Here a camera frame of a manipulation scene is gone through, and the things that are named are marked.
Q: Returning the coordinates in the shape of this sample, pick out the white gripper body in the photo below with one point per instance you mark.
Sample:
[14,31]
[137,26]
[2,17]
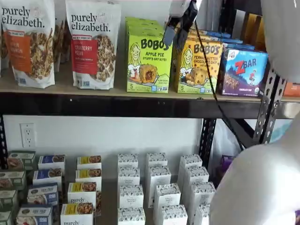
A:
[178,8]

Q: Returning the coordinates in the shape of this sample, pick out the green Bobo's apple pie box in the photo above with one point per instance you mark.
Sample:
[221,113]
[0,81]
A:
[145,32]
[150,70]
[143,25]
[140,19]

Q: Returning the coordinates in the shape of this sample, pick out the white patterned carton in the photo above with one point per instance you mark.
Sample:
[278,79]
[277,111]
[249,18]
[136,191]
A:
[159,178]
[197,175]
[174,215]
[202,214]
[131,216]
[131,197]
[129,177]
[127,160]
[157,159]
[167,195]
[202,194]
[191,161]

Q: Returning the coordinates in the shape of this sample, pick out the granola bag orange label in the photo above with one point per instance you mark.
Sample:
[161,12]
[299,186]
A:
[28,58]

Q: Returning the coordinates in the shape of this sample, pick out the small box yellow label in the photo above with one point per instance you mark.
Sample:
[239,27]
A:
[77,215]
[88,175]
[82,194]
[89,162]

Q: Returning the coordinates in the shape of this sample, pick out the white plastic sheet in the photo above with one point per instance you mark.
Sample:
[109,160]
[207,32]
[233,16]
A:
[220,140]

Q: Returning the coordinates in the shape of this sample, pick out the yellow Bobo's peanut butter box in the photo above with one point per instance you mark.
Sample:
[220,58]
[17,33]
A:
[204,33]
[211,39]
[194,75]

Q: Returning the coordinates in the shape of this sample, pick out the small box blue label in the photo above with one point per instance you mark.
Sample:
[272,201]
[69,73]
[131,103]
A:
[51,161]
[34,215]
[47,177]
[42,194]

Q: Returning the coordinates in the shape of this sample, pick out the purely elizabeth granola bag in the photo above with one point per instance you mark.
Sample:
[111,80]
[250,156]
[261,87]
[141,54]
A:
[61,42]

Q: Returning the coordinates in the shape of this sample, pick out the small box green label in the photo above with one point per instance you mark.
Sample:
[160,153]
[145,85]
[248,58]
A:
[12,180]
[5,218]
[9,200]
[21,159]

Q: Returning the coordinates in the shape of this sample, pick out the granola bag red label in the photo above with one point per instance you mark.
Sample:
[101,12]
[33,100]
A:
[93,58]

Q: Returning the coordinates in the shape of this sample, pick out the blue Zbar chocolate chip box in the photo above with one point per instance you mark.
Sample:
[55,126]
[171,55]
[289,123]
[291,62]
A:
[218,34]
[232,41]
[241,46]
[243,75]

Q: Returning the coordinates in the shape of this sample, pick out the orange snack box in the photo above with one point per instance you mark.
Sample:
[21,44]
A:
[254,30]
[291,90]

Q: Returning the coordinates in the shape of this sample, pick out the purple snack box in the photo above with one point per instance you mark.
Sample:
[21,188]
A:
[226,166]

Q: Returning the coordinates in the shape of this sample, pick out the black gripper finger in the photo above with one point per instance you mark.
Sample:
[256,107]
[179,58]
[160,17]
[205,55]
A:
[169,32]
[188,16]

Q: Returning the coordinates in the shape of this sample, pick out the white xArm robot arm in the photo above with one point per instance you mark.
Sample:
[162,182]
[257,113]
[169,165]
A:
[257,182]

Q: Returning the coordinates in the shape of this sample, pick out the white wall outlet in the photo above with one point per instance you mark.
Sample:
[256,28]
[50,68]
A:
[27,135]

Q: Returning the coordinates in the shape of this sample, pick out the wooden shelf board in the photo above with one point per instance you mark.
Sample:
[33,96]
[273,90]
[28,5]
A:
[63,82]

